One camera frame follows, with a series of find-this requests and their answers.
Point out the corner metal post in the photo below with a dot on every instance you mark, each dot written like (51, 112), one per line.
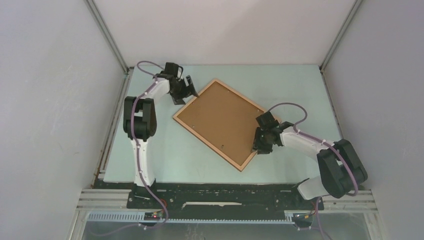
(356, 6)
(112, 127)

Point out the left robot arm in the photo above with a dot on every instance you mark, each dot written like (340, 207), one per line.
(140, 119)

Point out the brown cardboard backing board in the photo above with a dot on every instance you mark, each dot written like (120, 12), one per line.
(222, 122)

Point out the wooden picture frame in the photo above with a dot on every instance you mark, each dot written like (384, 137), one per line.
(185, 121)

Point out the left corner metal post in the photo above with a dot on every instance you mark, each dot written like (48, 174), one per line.
(112, 127)

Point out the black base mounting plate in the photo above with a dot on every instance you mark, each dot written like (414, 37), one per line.
(224, 202)

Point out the aluminium rail frame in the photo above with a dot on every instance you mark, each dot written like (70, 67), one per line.
(110, 204)

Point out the small green circuit board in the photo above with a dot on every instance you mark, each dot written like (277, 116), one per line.
(152, 216)

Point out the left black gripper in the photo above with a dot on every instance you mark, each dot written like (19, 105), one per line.
(178, 98)

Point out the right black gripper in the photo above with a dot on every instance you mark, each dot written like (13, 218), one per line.
(262, 149)

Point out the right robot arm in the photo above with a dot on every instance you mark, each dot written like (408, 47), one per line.
(340, 168)

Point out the right corner metal post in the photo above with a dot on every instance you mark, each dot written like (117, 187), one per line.
(356, 6)

